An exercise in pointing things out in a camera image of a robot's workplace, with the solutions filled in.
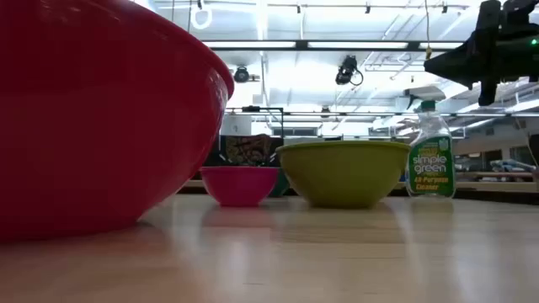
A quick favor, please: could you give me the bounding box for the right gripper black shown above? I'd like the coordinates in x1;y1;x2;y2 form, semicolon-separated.
424;0;539;107

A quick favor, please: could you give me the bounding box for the olive green plastic bowl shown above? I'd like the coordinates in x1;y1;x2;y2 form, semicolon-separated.
275;140;412;210

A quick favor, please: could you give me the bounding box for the teal blue plastic bowl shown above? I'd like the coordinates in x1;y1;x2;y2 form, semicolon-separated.
269;167;291;199

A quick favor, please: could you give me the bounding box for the small pink plastic bowl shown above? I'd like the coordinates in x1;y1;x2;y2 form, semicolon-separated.
199;165;280;208

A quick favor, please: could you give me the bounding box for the large red plastic bowl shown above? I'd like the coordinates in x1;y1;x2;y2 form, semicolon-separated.
0;0;236;244

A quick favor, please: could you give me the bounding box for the Simple Green cleaner spray bottle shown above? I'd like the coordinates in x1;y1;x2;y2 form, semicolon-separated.
404;99;457;199

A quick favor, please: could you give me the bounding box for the round black ceiling fixture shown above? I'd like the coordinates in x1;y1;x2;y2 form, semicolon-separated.
232;65;251;84

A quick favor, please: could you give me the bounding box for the brown woven basket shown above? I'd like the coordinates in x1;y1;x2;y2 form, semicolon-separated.
218;134;282;167

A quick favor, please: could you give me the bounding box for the hanging yellow cable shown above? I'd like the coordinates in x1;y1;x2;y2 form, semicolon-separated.
423;0;434;61

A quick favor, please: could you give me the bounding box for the black overhead camera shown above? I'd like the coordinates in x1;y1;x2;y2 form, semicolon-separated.
334;55;365;87

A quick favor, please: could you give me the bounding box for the black overhead frame beam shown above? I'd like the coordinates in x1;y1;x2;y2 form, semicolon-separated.
200;39;465;53

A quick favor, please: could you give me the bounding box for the black monitor stand frame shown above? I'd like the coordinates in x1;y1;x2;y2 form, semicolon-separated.
241;105;286;140

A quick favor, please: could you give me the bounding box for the white hanging ring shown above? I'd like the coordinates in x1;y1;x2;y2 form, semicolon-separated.
189;0;213;31

